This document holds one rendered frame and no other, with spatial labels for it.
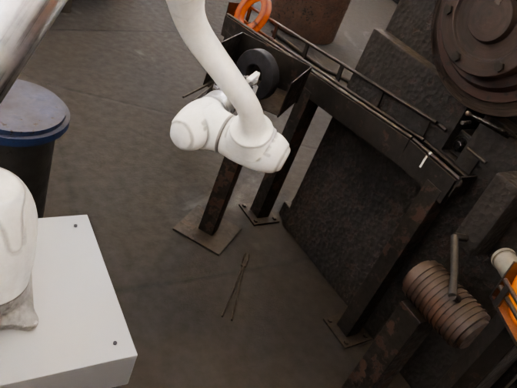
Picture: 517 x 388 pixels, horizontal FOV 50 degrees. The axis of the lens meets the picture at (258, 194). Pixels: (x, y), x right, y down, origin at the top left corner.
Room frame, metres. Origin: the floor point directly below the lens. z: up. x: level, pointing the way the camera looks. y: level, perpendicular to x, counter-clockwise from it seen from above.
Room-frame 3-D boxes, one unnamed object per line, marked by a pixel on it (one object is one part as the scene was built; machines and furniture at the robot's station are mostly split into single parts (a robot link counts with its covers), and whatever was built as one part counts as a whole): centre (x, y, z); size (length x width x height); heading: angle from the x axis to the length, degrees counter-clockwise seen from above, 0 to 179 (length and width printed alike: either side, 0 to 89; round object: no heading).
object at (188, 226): (1.68, 0.15, 0.36); 0.26 x 0.20 x 0.72; 80
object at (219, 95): (1.33, 0.19, 0.67); 0.09 x 0.06 x 0.09; 80
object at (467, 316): (1.19, -0.56, 0.27); 0.22 x 0.13 x 0.53; 45
